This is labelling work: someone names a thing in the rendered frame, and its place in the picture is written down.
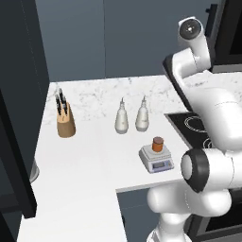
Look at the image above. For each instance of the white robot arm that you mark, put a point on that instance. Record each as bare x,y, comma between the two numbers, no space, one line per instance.
220,119

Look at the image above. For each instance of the brown jam jar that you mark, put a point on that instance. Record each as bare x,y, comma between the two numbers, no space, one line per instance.
158,145

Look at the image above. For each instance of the white digital scale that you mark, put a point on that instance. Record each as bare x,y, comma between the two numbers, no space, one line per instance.
156,160

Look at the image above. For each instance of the blue-grey base cabinet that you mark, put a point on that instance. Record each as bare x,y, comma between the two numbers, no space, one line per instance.
134,214

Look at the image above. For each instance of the dark cabinet door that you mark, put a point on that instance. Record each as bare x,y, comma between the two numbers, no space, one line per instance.
15,157

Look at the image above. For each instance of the dark tall cabinet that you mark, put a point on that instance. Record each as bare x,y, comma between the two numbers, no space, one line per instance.
22,56

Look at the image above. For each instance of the white dispenser bottle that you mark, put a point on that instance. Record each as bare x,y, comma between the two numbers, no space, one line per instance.
142,119
121,121

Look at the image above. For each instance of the wooden knife block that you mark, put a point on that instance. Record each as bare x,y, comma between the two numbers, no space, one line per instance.
66,126

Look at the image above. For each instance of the black hob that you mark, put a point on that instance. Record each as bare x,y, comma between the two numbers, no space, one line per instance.
184,121

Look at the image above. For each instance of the grey round bowl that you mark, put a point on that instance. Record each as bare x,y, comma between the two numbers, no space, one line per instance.
34,171

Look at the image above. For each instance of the black oven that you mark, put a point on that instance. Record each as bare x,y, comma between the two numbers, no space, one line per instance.
217,228

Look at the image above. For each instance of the dark wall appliance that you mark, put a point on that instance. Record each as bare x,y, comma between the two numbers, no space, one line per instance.
228,28

